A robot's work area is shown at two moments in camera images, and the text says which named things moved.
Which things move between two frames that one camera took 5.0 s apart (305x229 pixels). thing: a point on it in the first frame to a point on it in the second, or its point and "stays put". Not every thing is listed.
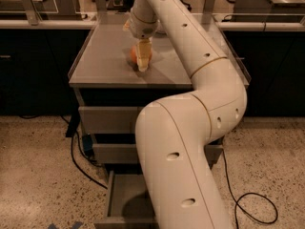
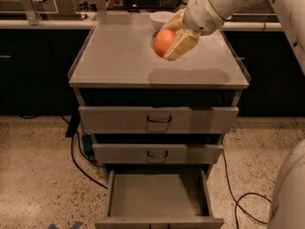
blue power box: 88,145 stays put
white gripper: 143,30 to 200,16
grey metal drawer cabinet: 111,93 stays put
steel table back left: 42,3 stays put
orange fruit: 133,53 to 163,41
